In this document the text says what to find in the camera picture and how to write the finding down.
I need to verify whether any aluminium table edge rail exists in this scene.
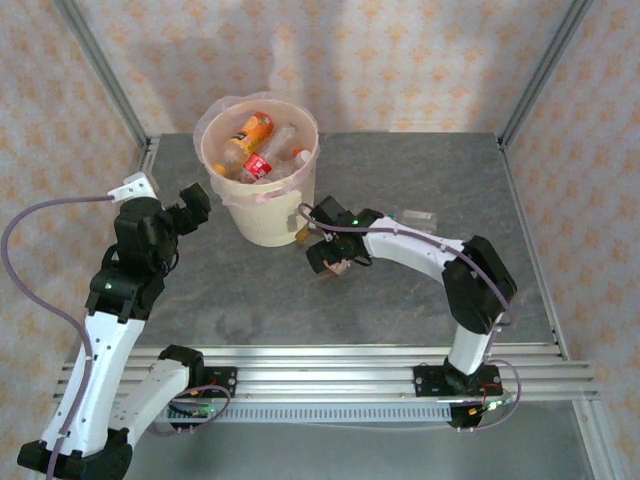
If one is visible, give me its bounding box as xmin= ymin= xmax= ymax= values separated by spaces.
xmin=130 ymin=134 xmax=161 ymax=176
xmin=498 ymin=134 xmax=572 ymax=360

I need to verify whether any grey slotted cable duct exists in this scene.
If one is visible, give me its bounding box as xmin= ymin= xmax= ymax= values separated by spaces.
xmin=159 ymin=402 xmax=454 ymax=425

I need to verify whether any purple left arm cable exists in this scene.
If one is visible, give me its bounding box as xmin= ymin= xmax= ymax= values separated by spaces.
xmin=2 ymin=195 xmax=232 ymax=480

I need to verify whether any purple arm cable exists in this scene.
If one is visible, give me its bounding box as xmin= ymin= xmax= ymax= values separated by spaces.
xmin=297 ymin=202 xmax=526 ymax=434
xmin=2 ymin=195 xmax=232 ymax=480

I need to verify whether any clear bottle blue label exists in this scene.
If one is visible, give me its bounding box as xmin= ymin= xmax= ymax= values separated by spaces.
xmin=262 ymin=125 xmax=304 ymax=164

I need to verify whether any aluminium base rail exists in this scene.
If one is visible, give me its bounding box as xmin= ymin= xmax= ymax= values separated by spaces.
xmin=52 ymin=342 xmax=601 ymax=404

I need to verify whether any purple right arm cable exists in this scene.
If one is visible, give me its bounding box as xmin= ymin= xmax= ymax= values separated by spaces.
xmin=297 ymin=202 xmax=526 ymax=434

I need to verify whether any aluminium frame post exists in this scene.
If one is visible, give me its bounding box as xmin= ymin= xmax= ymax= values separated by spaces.
xmin=497 ymin=0 xmax=596 ymax=151
xmin=53 ymin=0 xmax=154 ymax=151

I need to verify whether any cream plastic bin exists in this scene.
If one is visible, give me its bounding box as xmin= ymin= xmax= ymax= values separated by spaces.
xmin=199 ymin=94 xmax=321 ymax=249

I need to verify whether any clear bottle red label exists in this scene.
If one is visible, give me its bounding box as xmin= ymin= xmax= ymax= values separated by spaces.
xmin=233 ymin=152 xmax=282 ymax=187

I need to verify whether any yellow orange juice bottle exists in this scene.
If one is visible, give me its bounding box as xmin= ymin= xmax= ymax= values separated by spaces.
xmin=213 ymin=112 xmax=277 ymax=177

